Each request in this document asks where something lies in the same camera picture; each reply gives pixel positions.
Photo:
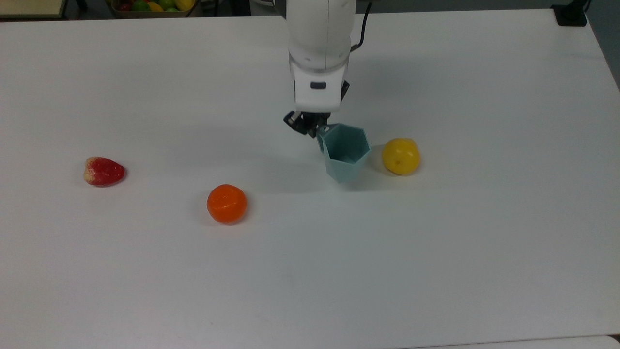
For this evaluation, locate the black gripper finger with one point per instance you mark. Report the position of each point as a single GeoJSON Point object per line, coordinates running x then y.
{"type": "Point", "coordinates": [319, 123]}
{"type": "Point", "coordinates": [296, 122]}

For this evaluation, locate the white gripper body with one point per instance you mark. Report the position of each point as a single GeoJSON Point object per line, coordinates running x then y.
{"type": "Point", "coordinates": [317, 92]}

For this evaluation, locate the teal faceted mug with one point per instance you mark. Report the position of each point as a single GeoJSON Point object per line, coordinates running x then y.
{"type": "Point", "coordinates": [345, 157]}

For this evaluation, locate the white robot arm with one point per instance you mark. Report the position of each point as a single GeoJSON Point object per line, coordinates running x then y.
{"type": "Point", "coordinates": [319, 34]}

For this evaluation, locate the yellow toy lemon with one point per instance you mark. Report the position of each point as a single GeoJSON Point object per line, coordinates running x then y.
{"type": "Point", "coordinates": [400, 156]}

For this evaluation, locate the orange toy orange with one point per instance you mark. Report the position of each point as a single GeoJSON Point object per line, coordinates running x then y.
{"type": "Point", "coordinates": [226, 204]}

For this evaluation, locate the large yellow toy fruit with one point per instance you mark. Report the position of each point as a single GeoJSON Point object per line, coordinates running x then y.
{"type": "Point", "coordinates": [184, 4]}

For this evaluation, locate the green toy fruit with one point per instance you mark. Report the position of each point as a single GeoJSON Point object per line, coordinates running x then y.
{"type": "Point", "coordinates": [166, 3]}
{"type": "Point", "coordinates": [140, 6]}

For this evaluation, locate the small yellow toy fruit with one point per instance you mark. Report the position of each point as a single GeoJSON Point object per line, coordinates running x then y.
{"type": "Point", "coordinates": [155, 7]}

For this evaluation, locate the box of toy fruit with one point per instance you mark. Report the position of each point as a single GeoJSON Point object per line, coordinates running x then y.
{"type": "Point", "coordinates": [145, 14]}

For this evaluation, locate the red toy strawberry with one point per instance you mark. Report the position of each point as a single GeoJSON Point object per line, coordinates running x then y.
{"type": "Point", "coordinates": [104, 171]}

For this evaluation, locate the red toy fruit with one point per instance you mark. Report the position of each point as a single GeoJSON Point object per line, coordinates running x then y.
{"type": "Point", "coordinates": [124, 7]}

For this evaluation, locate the black table clamp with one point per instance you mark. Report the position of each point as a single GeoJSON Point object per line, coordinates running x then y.
{"type": "Point", "coordinates": [570, 14]}

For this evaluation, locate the beige wooden board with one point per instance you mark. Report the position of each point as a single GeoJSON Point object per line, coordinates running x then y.
{"type": "Point", "coordinates": [29, 7]}

